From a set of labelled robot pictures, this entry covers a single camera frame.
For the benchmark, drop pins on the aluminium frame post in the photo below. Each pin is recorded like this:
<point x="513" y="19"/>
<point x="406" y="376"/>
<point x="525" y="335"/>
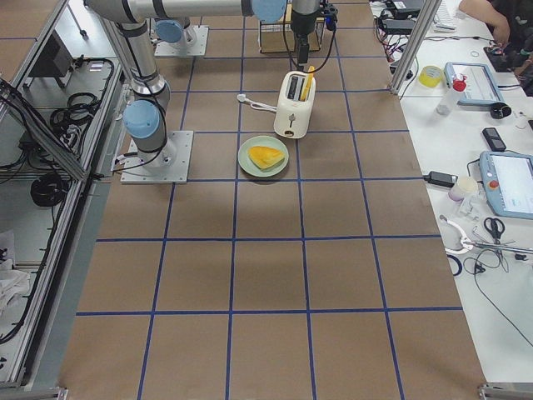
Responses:
<point x="418" y="33"/>

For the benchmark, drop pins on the black phone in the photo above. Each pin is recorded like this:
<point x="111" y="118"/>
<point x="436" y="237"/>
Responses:
<point x="493" y="139"/>

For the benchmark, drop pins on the white paper cup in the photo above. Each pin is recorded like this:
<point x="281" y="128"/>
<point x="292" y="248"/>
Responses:
<point x="462" y="188"/>

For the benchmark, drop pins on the clear bottle red cap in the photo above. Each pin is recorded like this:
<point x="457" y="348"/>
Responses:
<point x="449" y="102"/>

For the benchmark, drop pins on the wire basket with wooden shelf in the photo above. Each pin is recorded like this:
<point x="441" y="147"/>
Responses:
<point x="272" y="40"/>

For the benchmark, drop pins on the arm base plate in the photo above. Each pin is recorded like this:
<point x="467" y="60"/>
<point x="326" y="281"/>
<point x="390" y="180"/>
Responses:
<point x="176" y="41"/>
<point x="170" y="166"/>

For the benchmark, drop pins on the black power adapter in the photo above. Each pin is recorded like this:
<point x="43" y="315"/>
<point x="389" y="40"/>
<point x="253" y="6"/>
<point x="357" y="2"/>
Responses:
<point x="440" y="179"/>

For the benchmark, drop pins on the black scissors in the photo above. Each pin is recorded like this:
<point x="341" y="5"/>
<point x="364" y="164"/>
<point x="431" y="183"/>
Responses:
<point x="495" y="227"/>

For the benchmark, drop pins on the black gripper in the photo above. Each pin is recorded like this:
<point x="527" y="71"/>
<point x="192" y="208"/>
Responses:
<point x="302" y="27"/>

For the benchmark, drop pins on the cream white toaster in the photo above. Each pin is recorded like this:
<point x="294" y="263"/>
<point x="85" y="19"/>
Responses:
<point x="292" y="115"/>

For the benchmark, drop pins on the blue teach pendant near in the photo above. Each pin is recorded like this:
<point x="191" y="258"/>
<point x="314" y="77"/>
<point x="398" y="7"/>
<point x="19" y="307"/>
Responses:
<point x="507" y="180"/>

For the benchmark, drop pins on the blue teach pendant far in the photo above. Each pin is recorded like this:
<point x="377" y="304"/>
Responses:
<point x="481" y="87"/>

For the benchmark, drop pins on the light green plate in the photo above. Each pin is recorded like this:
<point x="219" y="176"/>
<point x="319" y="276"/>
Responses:
<point x="247" y="165"/>

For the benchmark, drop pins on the blue teach pendant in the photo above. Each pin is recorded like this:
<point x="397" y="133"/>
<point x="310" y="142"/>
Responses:
<point x="507" y="180"/>
<point x="481" y="87"/>

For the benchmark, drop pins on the bread slice in toaster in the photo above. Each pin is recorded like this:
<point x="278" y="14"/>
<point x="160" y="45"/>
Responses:
<point x="306" y="86"/>

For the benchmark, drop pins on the yellow tape roll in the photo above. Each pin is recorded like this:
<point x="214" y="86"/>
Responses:
<point x="430" y="76"/>

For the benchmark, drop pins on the orange bread on plate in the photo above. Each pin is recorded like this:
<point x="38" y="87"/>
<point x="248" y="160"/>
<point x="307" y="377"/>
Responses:
<point x="265" y="157"/>

